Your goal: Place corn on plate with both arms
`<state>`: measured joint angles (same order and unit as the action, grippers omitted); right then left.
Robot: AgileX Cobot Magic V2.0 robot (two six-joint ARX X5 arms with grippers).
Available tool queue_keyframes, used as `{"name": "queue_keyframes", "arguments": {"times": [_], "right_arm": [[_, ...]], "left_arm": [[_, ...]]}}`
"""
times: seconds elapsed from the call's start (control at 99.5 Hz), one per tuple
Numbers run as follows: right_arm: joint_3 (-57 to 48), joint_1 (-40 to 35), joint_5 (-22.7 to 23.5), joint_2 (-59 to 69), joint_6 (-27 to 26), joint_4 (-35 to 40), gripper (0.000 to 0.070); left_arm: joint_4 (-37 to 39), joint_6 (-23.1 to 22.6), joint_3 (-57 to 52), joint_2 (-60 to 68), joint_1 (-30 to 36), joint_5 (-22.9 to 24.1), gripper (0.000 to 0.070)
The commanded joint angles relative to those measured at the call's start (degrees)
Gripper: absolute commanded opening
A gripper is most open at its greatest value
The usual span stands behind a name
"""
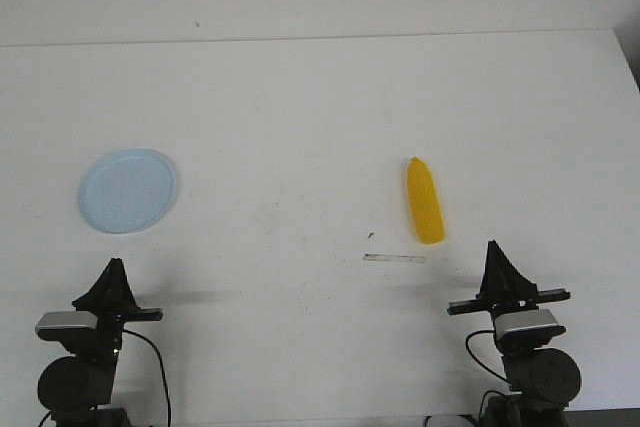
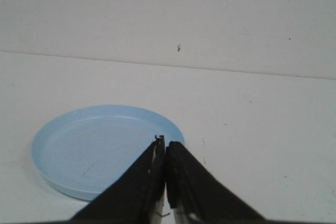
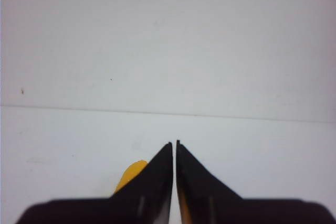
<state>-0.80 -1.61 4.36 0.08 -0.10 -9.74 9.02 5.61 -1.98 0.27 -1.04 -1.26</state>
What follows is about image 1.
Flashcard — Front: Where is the black camera cable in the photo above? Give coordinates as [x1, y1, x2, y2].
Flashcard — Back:
[465, 329, 509, 384]
[122, 328, 173, 427]

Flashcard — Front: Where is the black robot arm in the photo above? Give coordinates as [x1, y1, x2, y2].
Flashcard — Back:
[447, 240, 582, 426]
[35, 258, 163, 426]

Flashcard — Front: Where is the yellow corn cob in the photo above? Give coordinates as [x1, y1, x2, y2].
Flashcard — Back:
[406, 157, 445, 245]

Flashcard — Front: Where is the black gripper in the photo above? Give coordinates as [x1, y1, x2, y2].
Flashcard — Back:
[71, 258, 163, 347]
[447, 240, 571, 318]

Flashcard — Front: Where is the light blue round plate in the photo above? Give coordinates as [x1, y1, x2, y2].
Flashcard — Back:
[77, 148, 178, 235]

